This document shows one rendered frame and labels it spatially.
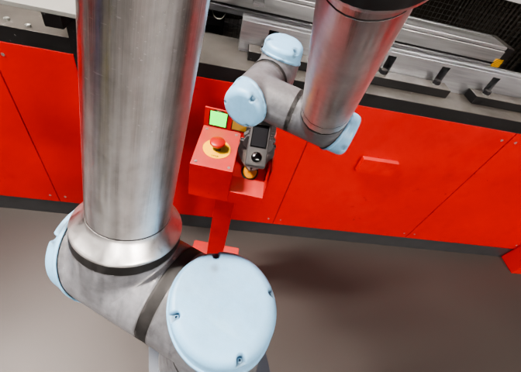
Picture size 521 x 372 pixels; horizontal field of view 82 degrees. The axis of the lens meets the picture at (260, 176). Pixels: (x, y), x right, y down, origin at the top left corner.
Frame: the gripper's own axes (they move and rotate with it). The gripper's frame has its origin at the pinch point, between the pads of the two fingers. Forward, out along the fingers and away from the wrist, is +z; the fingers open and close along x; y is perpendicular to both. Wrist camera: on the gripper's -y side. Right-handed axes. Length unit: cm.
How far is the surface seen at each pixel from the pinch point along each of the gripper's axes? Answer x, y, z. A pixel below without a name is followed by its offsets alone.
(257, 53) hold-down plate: 5.0, 34.6, -13.3
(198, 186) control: 12.6, -6.3, 3.6
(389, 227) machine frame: -79, 31, 59
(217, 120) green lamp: 11.5, 9.8, -5.7
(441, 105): -58, 36, -10
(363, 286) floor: -69, 4, 75
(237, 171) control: 3.3, 0.8, 2.9
